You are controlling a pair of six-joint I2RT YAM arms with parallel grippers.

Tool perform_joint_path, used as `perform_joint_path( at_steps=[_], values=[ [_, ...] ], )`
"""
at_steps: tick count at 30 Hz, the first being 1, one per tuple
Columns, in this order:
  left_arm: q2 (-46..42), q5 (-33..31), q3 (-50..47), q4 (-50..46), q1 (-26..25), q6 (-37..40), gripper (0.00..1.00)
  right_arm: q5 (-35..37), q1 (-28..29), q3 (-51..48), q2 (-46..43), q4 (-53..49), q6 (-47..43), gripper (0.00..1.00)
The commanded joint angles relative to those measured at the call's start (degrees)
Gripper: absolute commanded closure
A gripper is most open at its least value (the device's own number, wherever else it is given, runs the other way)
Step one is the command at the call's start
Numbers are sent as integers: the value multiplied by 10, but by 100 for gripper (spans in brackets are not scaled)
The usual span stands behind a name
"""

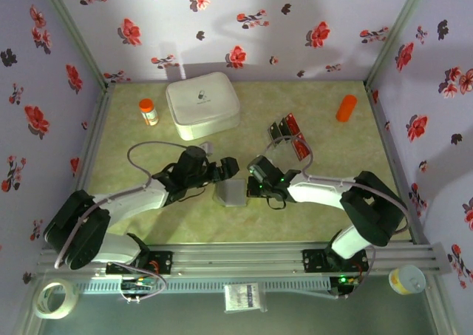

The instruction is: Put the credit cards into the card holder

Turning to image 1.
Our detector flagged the olive card holder clear sleeves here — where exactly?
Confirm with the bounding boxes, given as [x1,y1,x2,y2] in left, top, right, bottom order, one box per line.
[214,178,248,208]

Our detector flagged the clear acrylic card tray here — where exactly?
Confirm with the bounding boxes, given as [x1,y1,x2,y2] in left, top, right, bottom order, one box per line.
[266,112,315,163]

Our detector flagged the red VIP card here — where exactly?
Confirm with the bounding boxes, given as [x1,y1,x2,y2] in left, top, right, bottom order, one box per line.
[293,133,312,162]
[285,112,302,136]

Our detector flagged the white label card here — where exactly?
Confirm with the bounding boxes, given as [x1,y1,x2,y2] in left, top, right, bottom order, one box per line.
[223,282,268,314]

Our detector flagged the orange-capped pill bottle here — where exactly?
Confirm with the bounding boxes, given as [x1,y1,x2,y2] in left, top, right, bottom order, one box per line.
[138,98,160,127]

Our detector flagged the white zip pouch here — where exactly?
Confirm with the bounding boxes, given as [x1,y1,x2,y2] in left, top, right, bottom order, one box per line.
[165,71,242,142]

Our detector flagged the orange cylinder container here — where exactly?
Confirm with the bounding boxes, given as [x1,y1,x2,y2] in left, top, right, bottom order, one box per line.
[336,94,358,123]

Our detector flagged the green circuit board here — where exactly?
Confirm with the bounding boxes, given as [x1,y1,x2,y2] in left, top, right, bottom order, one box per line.
[123,275,156,291]

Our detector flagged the black circuit board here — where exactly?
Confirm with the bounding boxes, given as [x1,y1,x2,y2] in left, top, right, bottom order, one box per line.
[331,274,361,290]

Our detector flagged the clear tape roll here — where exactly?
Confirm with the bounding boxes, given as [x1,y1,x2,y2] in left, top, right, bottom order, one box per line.
[32,280,80,320]

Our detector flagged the white and yellow tub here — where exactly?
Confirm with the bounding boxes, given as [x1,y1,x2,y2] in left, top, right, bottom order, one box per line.
[387,264,427,297]

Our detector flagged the lilac left arm cable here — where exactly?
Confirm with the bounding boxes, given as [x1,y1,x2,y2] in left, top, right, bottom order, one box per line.
[54,141,189,268]

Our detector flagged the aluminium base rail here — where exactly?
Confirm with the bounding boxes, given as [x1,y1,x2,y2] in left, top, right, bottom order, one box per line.
[35,240,454,277]

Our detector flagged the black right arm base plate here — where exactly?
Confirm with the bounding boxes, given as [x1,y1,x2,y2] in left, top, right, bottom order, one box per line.
[302,248,370,274]

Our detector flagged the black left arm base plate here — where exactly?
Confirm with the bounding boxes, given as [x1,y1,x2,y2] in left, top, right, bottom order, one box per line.
[106,249,174,277]

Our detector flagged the aluminium side rail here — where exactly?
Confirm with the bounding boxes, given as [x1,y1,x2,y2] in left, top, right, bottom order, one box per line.
[364,79,428,244]
[68,83,116,210]

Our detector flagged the lilac cable loop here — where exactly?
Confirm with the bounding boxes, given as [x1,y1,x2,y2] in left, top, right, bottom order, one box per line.
[110,261,170,304]

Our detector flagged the grey slotted cable duct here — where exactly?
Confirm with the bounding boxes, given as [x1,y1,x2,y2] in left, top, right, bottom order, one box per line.
[79,277,330,296]

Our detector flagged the aluminium frame post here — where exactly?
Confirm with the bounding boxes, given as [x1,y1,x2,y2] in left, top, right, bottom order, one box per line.
[364,0,434,90]
[36,0,116,92]

